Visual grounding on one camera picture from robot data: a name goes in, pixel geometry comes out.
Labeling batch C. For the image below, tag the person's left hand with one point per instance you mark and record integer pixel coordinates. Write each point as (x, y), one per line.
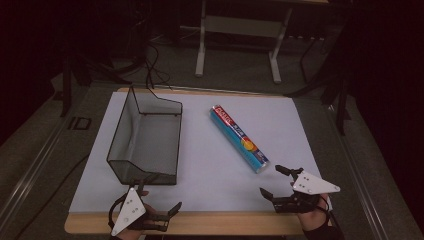
(151, 210)

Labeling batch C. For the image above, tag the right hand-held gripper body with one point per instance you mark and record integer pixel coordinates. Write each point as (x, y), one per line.
(311, 185)

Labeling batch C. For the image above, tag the blue cling film box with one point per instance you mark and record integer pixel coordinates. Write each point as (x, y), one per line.
(238, 136)

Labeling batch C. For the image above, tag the black floor socket plate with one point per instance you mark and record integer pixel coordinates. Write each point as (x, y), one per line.
(80, 123)

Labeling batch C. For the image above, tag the black metal stand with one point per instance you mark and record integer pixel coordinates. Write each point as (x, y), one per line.
(66, 86)
(340, 96)

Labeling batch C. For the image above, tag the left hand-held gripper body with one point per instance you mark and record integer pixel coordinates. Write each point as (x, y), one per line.
(130, 210)

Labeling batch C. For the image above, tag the person's right hand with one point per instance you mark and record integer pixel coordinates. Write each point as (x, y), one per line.
(313, 218)

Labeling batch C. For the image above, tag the white metal desk frame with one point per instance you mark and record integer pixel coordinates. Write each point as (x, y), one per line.
(241, 26)

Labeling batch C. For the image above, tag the metal floor rail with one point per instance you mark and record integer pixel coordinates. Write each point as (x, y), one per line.
(28, 173)
(358, 173)

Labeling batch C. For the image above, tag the white table mat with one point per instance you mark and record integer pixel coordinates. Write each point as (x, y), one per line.
(206, 180)

